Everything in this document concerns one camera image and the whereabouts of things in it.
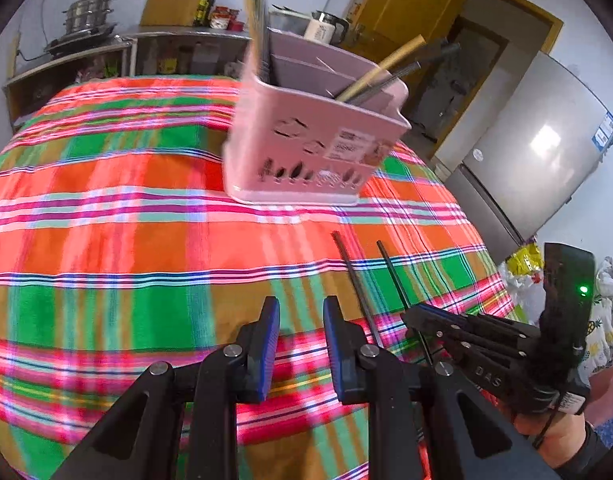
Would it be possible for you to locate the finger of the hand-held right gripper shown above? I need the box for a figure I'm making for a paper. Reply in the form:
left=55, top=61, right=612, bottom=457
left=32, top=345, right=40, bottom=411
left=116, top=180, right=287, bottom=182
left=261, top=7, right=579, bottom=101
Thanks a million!
left=405, top=329, right=543, bottom=404
left=400, top=304, right=540, bottom=343

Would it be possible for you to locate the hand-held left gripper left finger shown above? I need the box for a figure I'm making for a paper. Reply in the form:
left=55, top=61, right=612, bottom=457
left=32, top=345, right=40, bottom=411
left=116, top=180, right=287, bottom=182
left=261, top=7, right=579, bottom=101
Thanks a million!
left=51, top=296, right=282, bottom=480

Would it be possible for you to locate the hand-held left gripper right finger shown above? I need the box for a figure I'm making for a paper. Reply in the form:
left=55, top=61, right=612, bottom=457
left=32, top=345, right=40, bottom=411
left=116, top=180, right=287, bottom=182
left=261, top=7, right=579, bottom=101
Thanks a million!
left=322, top=295, right=562, bottom=480

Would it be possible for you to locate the pink plastic utensil basket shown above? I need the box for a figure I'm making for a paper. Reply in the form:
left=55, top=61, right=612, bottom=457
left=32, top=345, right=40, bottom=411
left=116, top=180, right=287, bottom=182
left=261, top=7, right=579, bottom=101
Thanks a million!
left=221, top=25, right=412, bottom=207

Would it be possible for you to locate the metal chopstick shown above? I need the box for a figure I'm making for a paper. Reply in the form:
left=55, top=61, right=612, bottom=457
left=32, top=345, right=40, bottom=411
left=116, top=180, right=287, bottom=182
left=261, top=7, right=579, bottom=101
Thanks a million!
left=359, top=61, right=422, bottom=106
left=347, top=42, right=462, bottom=107

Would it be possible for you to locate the cream chopstick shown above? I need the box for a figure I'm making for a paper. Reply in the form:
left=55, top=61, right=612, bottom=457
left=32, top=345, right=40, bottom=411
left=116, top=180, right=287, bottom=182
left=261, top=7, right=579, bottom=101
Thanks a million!
left=241, top=0, right=261, bottom=63
left=335, top=34, right=426, bottom=102

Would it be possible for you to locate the person's right forearm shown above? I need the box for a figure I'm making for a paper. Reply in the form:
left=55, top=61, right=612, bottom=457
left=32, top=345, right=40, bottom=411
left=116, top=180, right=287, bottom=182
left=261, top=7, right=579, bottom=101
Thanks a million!
left=556, top=422, right=613, bottom=480

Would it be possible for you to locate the person's right hand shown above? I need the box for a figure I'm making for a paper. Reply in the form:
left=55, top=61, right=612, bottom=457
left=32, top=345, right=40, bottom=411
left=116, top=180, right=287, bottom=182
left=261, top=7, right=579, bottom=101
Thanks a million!
left=515, top=411, right=588, bottom=469

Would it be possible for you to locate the yellow plastic bag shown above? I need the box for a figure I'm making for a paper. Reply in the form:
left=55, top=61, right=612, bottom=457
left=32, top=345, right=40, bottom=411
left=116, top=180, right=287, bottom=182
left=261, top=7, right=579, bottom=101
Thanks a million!
left=506, top=242, right=545, bottom=281

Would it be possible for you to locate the white plastic bag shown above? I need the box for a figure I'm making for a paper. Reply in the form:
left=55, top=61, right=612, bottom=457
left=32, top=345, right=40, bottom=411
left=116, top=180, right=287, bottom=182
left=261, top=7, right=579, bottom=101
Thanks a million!
left=496, top=260, right=544, bottom=323

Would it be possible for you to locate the pineapple print cloth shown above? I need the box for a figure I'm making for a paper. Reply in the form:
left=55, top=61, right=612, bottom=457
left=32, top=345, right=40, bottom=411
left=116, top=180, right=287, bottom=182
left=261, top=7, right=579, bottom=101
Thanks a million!
left=579, top=255, right=613, bottom=376

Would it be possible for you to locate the silver refrigerator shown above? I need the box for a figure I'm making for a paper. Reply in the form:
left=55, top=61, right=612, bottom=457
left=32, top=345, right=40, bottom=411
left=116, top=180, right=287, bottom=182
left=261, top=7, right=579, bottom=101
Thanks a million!
left=431, top=50, right=613, bottom=267

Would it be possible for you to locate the plaid tablecloth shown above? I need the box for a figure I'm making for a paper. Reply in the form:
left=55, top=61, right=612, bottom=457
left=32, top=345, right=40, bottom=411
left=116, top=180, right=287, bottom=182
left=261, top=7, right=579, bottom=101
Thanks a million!
left=0, top=74, right=524, bottom=480

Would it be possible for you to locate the white electric kettle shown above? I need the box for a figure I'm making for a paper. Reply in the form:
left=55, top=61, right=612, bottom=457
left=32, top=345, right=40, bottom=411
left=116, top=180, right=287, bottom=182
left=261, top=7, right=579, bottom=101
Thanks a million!
left=304, top=10, right=350, bottom=44

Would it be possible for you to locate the yellow wooden door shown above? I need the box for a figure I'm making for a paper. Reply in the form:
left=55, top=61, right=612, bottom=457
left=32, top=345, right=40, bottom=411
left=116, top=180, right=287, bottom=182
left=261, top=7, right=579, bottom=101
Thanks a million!
left=343, top=0, right=471, bottom=78

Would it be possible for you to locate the grey kitchen shelf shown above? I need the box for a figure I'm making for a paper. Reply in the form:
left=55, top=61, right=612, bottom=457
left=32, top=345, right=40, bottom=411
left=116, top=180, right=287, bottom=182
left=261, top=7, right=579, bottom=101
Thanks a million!
left=120, top=25, right=252, bottom=81

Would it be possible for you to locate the wooden cabinet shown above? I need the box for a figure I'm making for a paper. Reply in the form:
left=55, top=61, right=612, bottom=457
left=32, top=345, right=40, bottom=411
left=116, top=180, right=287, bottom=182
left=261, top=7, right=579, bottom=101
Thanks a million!
left=3, top=37, right=138, bottom=128

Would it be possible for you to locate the gas stove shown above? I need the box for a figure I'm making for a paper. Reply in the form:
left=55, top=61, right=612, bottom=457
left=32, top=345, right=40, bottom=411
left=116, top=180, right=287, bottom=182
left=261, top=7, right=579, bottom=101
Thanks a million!
left=43, top=24, right=121, bottom=57

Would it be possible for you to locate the steel steamer pot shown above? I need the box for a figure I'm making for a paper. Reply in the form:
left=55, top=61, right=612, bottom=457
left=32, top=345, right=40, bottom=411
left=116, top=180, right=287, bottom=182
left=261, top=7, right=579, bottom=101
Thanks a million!
left=61, top=0, right=118, bottom=36

